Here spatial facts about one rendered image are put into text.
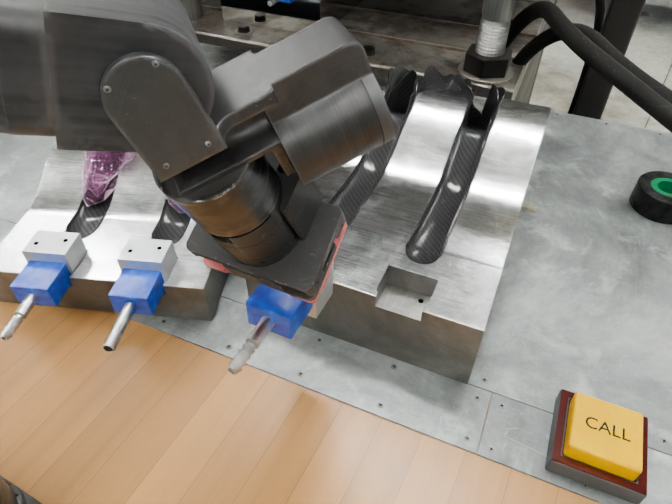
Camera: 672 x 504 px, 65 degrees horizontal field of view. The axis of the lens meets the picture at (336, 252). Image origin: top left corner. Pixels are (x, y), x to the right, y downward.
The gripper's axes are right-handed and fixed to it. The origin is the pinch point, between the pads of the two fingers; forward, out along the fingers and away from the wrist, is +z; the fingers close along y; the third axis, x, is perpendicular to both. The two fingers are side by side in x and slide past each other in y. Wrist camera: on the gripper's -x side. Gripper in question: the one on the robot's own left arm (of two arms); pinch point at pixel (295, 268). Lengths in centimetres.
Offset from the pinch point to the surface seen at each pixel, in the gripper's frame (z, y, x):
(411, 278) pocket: 10.6, -8.2, -5.2
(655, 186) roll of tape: 31, -33, -34
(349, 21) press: 60, 36, -77
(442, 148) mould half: 18.4, -5.0, -25.0
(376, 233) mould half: 11.9, -2.6, -9.3
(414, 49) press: 56, 16, -69
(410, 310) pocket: 10.9, -9.1, -2.0
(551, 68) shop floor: 214, -10, -199
